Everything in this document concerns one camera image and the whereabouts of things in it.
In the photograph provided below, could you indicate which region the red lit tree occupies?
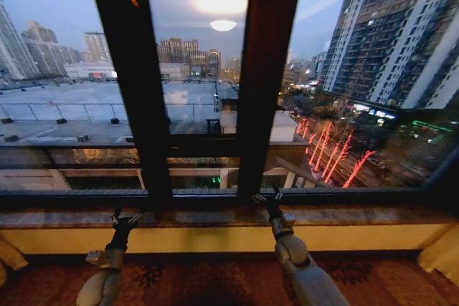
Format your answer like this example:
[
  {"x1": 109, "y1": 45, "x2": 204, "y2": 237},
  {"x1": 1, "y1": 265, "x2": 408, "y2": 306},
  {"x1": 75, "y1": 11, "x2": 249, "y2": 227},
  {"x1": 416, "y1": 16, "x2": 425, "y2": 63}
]
[
  {"x1": 323, "y1": 133, "x2": 354, "y2": 183},
  {"x1": 296, "y1": 118, "x2": 311, "y2": 140},
  {"x1": 342, "y1": 150, "x2": 377, "y2": 189},
  {"x1": 309, "y1": 121, "x2": 335, "y2": 171}
]

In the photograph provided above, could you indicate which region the tall apartment building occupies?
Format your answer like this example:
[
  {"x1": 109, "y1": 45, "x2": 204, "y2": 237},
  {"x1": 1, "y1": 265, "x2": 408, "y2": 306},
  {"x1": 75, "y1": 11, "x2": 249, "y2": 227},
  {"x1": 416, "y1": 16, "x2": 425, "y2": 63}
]
[{"x1": 318, "y1": 0, "x2": 459, "y2": 110}]

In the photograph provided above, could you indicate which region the pale high-rise tower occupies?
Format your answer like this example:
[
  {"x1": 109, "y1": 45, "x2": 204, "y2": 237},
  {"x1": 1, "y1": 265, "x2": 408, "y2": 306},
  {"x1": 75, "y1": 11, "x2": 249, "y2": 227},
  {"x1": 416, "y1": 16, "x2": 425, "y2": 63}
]
[{"x1": 0, "y1": 0, "x2": 40, "y2": 81}]

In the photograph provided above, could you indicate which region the flat grey rooftop building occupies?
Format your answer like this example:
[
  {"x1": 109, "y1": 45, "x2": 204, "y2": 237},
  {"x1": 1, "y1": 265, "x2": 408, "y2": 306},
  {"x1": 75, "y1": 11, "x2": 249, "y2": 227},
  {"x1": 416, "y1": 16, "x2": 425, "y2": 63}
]
[{"x1": 0, "y1": 79, "x2": 240, "y2": 135}]

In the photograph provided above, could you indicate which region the dark window frame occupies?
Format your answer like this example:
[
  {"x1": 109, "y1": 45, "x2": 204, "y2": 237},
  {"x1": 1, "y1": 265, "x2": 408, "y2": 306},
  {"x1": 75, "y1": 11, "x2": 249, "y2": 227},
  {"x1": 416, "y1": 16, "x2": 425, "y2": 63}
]
[{"x1": 0, "y1": 0, "x2": 459, "y2": 211}]

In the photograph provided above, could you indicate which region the distant brown apartment block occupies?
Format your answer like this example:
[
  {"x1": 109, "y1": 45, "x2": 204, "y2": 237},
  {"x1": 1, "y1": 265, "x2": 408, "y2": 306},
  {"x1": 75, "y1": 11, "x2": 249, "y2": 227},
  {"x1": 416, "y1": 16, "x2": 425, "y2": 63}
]
[{"x1": 156, "y1": 37, "x2": 222, "y2": 67}]

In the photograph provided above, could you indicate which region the marble window sill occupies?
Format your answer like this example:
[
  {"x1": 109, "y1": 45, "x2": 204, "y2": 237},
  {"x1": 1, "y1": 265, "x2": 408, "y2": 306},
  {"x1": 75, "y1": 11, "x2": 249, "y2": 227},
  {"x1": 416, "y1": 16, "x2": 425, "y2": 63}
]
[{"x1": 0, "y1": 204, "x2": 459, "y2": 231}]

